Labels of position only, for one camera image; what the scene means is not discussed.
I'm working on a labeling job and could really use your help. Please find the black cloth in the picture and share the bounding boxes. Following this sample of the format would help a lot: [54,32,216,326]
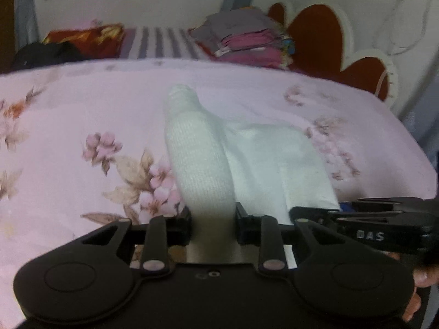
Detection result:
[12,41,83,72]

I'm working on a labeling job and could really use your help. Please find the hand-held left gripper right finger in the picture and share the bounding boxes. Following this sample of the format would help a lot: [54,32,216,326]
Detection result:
[235,202,330,276]

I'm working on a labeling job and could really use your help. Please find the grey white striped sheet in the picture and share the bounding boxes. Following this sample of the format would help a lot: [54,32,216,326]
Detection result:
[120,27,210,60]

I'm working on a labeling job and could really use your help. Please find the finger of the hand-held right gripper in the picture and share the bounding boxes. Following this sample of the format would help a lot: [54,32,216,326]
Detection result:
[343,197,427,214]
[290,206,433,240]

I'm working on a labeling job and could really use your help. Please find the brown wooden door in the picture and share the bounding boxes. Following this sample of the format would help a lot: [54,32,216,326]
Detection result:
[0,0,16,73]

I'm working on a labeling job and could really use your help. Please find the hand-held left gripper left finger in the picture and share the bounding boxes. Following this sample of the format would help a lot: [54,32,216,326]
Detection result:
[81,207,192,276]

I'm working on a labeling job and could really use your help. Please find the pile of folded clothes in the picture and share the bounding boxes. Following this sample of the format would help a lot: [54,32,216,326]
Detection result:
[188,7,297,71]

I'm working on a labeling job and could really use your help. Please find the white cable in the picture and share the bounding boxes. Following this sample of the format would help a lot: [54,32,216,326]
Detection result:
[374,0,433,57]

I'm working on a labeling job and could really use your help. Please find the white knitted cloth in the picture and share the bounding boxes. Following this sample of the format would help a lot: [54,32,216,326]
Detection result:
[164,84,341,271]

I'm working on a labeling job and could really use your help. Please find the person's right hand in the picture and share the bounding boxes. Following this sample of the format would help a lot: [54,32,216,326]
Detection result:
[389,252,435,323]

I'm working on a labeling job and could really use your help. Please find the pink floral blanket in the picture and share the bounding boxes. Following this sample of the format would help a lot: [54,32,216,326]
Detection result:
[0,58,439,329]

